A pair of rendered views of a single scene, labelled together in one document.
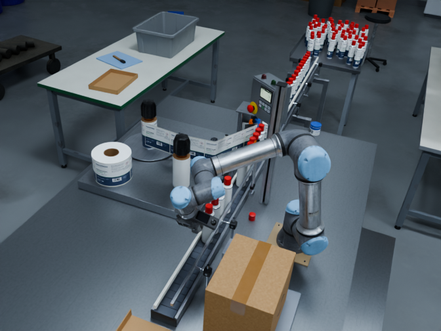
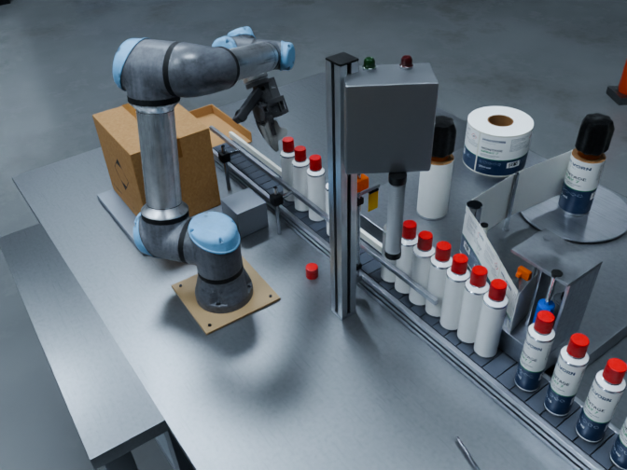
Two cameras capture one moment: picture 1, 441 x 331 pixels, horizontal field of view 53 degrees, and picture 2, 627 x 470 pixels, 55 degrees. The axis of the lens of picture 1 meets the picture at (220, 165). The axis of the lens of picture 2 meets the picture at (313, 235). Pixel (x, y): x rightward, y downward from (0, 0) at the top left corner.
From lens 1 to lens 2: 271 cm
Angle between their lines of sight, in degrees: 92
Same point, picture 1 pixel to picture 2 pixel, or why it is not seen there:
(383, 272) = (67, 371)
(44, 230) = not seen: hidden behind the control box
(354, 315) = (65, 288)
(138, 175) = (482, 180)
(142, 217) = not seen: hidden behind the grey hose
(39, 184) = not seen: outside the picture
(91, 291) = (302, 128)
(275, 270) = (129, 132)
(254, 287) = (131, 115)
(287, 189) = (355, 366)
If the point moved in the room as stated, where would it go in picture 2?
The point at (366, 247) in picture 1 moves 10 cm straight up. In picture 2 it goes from (124, 388) to (114, 359)
